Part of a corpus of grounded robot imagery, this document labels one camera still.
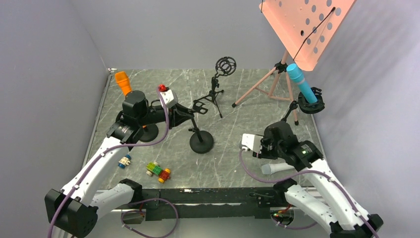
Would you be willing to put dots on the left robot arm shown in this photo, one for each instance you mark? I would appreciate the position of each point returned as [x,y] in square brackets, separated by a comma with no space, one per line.
[77,207]

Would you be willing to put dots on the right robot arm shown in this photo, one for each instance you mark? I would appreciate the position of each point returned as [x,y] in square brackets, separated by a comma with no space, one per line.
[339,214]

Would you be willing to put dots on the white condenser microphone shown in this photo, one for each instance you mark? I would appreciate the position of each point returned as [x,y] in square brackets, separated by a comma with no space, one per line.
[268,169]

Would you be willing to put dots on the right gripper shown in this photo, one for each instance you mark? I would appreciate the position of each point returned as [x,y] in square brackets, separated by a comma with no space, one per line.
[263,154]

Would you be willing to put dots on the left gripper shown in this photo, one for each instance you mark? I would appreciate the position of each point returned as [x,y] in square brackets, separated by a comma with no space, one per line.
[177,115]

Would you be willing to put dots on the orange microphone round stand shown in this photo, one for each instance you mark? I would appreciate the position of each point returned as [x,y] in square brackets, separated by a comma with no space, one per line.
[150,133]

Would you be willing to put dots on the black round base stand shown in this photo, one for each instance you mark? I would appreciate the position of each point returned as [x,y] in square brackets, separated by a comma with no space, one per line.
[201,141]

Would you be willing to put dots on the colourful toy block car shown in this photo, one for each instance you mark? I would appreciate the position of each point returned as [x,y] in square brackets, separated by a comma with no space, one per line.
[154,169]

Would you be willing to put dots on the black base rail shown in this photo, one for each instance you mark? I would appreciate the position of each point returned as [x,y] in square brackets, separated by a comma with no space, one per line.
[169,203]

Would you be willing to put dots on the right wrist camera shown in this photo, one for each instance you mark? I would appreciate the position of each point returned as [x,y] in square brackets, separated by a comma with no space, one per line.
[251,142]

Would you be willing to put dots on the white blue toy block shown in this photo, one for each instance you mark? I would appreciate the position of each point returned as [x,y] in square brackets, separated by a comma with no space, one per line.
[125,161]

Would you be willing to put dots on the pink music stand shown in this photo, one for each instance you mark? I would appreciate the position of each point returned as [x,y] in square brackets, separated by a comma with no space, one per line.
[305,27]

